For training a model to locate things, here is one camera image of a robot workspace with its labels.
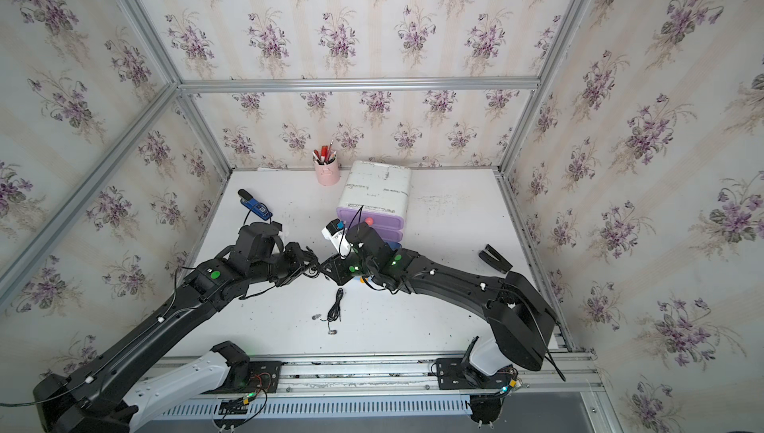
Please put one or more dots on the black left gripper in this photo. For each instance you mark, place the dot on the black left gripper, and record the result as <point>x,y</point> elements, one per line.
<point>293,251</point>

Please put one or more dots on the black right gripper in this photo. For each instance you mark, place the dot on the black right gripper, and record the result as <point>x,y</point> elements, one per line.
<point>335,275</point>

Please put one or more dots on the black wired earphones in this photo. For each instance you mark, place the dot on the black wired earphones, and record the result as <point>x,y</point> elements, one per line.
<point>313,270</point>
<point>333,314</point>

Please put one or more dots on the purple top drawer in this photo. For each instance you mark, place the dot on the purple top drawer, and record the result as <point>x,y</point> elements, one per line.
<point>379,218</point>

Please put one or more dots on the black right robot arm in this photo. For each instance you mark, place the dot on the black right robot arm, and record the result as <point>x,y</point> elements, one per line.
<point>522,322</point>

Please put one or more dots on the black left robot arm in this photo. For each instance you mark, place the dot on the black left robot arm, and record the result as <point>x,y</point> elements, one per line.
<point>104,396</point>

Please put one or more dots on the white drawer cabinet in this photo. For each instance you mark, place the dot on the white drawer cabinet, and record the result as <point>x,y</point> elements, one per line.
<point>378,188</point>

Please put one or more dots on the blue stapler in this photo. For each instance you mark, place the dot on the blue stapler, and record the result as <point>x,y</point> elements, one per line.
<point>254,206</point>

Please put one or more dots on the pink pen cup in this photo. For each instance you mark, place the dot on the pink pen cup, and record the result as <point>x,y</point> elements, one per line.
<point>327,174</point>

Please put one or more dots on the red pens in cup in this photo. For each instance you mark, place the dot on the red pens in cup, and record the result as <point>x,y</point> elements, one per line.
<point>324,156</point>

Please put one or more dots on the black stapler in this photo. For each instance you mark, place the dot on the black stapler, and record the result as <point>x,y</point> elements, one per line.
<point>495,260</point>

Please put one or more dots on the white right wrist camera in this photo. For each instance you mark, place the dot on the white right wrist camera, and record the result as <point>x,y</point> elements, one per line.
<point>334,232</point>

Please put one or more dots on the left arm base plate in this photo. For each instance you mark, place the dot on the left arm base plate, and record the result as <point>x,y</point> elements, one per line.
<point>259,375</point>

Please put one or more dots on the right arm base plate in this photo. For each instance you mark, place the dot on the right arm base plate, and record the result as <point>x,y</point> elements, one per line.
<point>455,374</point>

